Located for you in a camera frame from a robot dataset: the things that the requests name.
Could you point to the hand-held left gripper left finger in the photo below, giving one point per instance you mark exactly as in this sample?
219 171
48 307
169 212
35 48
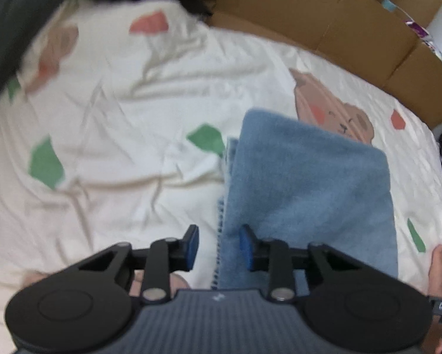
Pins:
193 250

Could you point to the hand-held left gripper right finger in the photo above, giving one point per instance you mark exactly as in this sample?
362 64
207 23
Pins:
246 249

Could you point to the blue denim pants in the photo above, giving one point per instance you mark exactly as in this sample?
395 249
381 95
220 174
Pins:
309 191

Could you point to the cream bear print bedsheet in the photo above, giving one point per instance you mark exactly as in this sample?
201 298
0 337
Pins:
132 118

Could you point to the purple packet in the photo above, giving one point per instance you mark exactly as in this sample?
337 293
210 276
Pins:
416 28

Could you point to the dark grey pillow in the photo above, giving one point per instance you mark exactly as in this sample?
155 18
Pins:
6 25

